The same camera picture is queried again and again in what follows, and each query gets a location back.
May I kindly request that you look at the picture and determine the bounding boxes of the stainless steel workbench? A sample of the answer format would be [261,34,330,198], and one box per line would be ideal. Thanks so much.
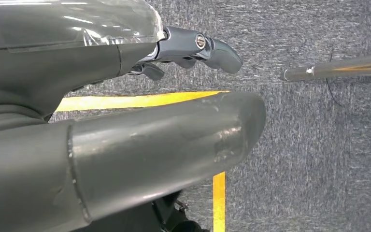
[281,52,371,83]

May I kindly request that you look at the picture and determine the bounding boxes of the thin black floor cable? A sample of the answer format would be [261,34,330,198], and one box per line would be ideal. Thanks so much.
[324,47,343,108]

